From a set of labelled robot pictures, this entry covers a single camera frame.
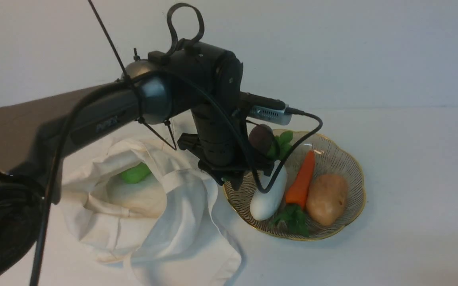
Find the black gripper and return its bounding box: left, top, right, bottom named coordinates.
left=177, top=104, right=275, bottom=191

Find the purple eggplant with green stem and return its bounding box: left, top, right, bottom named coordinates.
left=248, top=124, right=279, bottom=160

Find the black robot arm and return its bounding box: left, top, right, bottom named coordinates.
left=0, top=39, right=273, bottom=275

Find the white cloth tote bag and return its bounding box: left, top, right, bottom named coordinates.
left=59, top=124, right=242, bottom=286

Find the white radish with leaves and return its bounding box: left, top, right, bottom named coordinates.
left=250, top=131, right=293, bottom=221

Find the orange carrot with leaves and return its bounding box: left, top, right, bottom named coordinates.
left=270, top=150, right=316, bottom=236

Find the brown potato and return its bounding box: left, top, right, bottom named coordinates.
left=305, top=174, right=349, bottom=226

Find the green pepper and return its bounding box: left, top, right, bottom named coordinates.
left=119, top=162, right=151, bottom=184

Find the black cable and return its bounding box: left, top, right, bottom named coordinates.
left=29, top=3, right=324, bottom=286

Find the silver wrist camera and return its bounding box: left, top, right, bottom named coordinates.
left=238, top=92, right=292, bottom=126

